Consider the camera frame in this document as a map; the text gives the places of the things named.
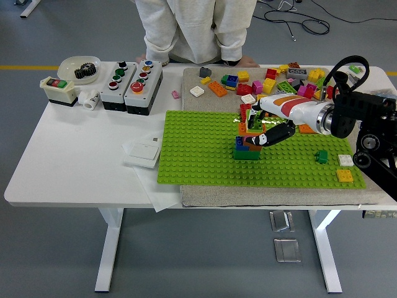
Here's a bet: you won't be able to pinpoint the person's left hand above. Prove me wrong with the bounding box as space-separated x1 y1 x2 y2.
238 55 260 68

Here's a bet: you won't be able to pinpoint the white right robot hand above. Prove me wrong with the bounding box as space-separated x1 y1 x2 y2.
244 94 325 147

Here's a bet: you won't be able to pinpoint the lime long toy brick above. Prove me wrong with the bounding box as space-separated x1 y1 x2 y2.
277 79 297 94
247 108 265 130

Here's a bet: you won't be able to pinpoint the blue green yellow brick stack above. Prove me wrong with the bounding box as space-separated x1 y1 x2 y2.
220 73 239 91

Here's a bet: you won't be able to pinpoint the grey long toy brick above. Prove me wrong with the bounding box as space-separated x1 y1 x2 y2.
286 67 310 79

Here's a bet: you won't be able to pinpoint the blue toy brick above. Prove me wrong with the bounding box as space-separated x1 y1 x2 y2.
234 135 249 151

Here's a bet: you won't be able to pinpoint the green square toy brick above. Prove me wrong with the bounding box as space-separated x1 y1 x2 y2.
233 149 261 161

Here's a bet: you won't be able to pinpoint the green studded baseplate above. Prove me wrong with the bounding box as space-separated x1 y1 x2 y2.
157 110 367 189

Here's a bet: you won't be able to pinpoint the emergency stop control box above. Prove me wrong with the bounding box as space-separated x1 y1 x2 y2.
123 58 164 115

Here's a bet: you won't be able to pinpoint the three-button control box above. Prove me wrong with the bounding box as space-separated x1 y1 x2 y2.
99 61 137 112

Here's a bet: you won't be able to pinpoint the black metal gears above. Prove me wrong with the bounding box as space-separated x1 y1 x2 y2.
73 61 97 82

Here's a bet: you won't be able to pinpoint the person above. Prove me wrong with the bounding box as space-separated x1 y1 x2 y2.
135 0 260 68

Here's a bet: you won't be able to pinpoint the grey-brown mat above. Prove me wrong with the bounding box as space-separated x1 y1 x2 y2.
180 66 390 208

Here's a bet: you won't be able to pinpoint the white pipe tee fitting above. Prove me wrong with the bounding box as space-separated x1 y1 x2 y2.
77 89 100 111

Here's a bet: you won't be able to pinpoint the white bowl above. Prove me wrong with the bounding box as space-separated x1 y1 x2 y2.
57 55 102 85

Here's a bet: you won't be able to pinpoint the silver floor socket plate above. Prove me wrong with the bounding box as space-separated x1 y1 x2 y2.
273 237 302 264
269 210 295 233

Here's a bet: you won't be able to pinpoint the white furniture foot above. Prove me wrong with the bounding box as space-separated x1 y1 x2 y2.
20 0 41 18

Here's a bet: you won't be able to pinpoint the dark keyed panel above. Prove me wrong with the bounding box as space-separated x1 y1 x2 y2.
362 210 397 220

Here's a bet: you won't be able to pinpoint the white table leg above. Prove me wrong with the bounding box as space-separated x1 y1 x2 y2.
94 207 125 292
308 209 344 294

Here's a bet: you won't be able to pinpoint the white paper sheet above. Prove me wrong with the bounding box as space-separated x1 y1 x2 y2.
121 133 182 214

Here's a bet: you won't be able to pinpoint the looped black floor cable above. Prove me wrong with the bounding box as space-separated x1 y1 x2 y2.
254 0 330 42

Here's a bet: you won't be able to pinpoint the white red-green switch box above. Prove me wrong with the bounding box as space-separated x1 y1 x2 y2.
39 76 79 108

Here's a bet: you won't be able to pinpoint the white wall switch plate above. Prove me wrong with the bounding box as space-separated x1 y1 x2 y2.
123 141 161 170

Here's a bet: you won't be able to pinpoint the long black floor cable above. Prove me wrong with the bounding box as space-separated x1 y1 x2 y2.
313 0 397 23

